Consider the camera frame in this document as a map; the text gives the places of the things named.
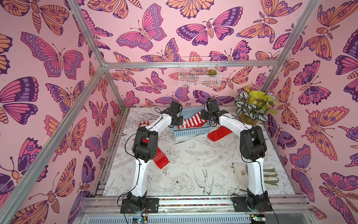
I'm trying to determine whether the red white striped sock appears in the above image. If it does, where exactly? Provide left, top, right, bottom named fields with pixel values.
left=178, top=112, right=207, bottom=130

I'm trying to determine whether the plain red sock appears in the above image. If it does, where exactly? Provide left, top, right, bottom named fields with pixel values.
left=208, top=126, right=232, bottom=142

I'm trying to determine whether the red nutcracker sock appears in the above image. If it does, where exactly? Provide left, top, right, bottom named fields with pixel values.
left=139, top=121, right=150, bottom=128

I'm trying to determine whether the red patterned christmas sock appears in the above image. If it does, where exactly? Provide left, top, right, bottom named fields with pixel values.
left=141, top=139, right=169, bottom=169

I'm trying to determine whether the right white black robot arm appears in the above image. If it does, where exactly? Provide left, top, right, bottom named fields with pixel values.
left=201, top=98, right=269, bottom=211

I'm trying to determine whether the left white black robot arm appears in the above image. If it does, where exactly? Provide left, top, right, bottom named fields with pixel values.
left=121, top=101, right=183, bottom=213

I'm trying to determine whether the light blue plastic basket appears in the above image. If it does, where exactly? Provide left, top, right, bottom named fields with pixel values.
left=172, top=106, right=211, bottom=137

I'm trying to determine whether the potted plant in glass vase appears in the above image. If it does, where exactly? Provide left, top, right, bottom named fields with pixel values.
left=235, top=86, right=280, bottom=126

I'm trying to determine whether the small green succulent plant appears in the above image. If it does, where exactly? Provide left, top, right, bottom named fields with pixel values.
left=207, top=70, right=217, bottom=76

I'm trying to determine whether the white wire wall basket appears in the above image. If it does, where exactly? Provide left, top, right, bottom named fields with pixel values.
left=178, top=57, right=222, bottom=88

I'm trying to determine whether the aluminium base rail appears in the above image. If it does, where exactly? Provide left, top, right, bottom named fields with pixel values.
left=75, top=195, right=319, bottom=224

